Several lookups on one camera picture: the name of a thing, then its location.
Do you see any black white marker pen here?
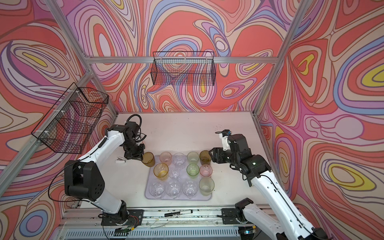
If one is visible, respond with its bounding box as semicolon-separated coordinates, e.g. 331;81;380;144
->
164;210;193;218

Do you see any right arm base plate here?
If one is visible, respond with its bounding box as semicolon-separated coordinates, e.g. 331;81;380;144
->
218;206;263;226

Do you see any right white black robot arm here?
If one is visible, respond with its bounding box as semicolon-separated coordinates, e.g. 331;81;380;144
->
209;130;329;240

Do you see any small white clip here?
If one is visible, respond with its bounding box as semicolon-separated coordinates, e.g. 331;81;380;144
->
116;157;127;164

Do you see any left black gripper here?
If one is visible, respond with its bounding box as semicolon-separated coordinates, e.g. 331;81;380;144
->
122;139;146;159

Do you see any lavender plastic tray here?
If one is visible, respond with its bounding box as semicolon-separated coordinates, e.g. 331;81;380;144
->
145;162;213;201

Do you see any dark amber cup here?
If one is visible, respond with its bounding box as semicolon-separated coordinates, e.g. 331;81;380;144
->
142;152;156;168

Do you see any black wire basket back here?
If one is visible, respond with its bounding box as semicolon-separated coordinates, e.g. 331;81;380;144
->
151;51;216;87

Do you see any black wire basket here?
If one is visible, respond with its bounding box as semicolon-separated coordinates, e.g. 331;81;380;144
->
151;51;216;87
31;83;109;154

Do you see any bright green cup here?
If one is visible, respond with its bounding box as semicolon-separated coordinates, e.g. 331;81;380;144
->
186;164;200;179

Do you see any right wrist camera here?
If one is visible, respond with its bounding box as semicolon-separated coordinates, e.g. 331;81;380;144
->
215;130;232;151

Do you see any peach transparent cup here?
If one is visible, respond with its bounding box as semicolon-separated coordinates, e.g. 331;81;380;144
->
159;152;172;166

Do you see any small clear cup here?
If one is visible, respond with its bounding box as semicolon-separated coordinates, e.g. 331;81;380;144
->
168;168;181;180

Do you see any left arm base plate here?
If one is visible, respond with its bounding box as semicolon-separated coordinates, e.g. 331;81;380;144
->
98;209;144;227

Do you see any dark olive textured cup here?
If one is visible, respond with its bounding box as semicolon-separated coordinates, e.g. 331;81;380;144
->
199;150;212;165

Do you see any pink transparent cup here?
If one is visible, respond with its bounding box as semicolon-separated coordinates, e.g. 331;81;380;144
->
200;164;213;178

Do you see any yellow transparent cup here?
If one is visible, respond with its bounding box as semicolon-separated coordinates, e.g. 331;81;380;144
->
153;163;169;181

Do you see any pale green frosted large cup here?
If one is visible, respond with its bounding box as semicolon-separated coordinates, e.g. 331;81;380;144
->
199;177;215;196

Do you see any black wire basket left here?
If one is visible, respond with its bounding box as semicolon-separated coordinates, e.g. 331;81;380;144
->
31;83;109;154

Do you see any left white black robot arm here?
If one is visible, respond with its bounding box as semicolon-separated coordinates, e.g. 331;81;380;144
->
64;121;145;215

